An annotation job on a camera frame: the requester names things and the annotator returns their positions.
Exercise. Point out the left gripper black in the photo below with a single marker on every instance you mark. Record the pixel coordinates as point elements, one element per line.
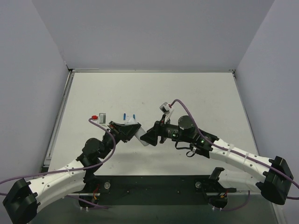
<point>118,131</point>

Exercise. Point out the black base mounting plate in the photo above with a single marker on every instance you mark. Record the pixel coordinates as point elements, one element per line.
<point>151,190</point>

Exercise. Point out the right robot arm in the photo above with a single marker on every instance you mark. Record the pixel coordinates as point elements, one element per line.
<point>272,178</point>

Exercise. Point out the white remote control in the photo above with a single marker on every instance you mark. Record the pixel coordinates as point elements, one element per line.
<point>140,131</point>

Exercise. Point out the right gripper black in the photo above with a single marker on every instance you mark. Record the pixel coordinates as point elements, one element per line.
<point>158,132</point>

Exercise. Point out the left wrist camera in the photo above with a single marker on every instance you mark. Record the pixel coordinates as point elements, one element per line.
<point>101,118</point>

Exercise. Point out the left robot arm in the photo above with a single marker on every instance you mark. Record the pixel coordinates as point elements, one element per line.
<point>28,197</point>

